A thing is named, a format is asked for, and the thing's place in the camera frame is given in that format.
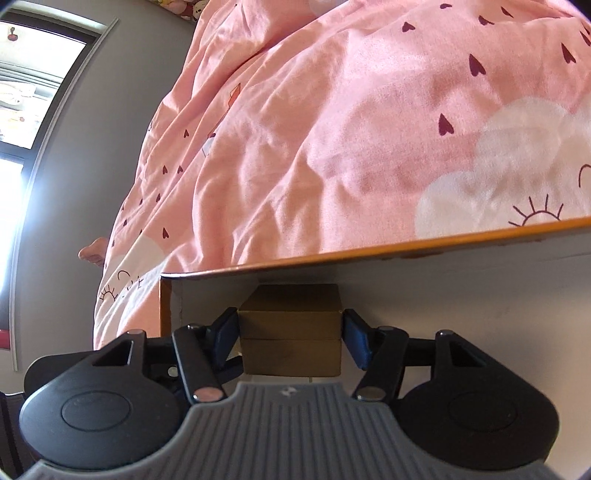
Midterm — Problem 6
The pink printed blanket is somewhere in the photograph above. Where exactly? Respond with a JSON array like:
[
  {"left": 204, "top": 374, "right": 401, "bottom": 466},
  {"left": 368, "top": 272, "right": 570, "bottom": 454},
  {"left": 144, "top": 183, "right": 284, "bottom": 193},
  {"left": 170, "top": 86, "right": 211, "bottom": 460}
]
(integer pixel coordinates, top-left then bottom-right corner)
[{"left": 92, "top": 0, "right": 591, "bottom": 352}]

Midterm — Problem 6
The person's bare foot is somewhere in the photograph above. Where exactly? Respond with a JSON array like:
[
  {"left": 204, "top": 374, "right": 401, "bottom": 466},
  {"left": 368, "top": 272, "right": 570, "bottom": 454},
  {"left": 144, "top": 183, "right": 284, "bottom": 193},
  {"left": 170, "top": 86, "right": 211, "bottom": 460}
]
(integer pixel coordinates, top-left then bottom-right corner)
[{"left": 78, "top": 237, "right": 110, "bottom": 267}]

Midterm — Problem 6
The window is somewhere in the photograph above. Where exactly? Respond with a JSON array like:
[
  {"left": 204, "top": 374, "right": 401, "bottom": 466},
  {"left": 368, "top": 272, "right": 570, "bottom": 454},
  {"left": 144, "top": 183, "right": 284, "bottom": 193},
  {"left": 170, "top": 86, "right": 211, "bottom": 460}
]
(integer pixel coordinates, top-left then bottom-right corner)
[{"left": 0, "top": 9, "right": 102, "bottom": 370}]

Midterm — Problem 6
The plush toy pile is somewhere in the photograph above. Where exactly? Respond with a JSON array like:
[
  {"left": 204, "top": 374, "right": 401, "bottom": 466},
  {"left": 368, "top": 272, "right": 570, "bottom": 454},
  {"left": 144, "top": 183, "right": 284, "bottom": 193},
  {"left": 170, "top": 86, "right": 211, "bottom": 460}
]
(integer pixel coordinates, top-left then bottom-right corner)
[{"left": 154, "top": 0, "right": 208, "bottom": 21}]

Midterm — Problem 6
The small brown cardboard box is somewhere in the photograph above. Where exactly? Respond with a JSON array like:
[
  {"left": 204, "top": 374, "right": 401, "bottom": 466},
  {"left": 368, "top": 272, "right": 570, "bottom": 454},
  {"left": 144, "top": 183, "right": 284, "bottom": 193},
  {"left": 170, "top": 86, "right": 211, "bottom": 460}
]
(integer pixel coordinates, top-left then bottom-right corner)
[{"left": 238, "top": 284, "right": 343, "bottom": 377}]

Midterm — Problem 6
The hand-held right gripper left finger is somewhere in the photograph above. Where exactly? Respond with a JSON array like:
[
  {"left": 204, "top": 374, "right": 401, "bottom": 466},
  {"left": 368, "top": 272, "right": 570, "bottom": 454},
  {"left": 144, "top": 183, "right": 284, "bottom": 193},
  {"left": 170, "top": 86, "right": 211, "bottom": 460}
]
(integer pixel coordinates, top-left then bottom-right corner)
[{"left": 92, "top": 307, "right": 242, "bottom": 403}]

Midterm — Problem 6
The large orange cardboard box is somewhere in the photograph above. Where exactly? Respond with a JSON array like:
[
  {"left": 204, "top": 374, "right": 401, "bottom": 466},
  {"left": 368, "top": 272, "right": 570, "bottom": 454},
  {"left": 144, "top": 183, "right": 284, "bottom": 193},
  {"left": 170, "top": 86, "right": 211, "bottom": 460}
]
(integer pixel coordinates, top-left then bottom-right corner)
[{"left": 159, "top": 216, "right": 591, "bottom": 444}]

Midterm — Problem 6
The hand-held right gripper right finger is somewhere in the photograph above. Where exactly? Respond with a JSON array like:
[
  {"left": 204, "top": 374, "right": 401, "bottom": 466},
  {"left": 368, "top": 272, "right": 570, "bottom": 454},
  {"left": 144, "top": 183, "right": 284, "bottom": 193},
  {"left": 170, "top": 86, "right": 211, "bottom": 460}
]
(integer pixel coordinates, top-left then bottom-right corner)
[{"left": 341, "top": 308, "right": 486, "bottom": 401}]

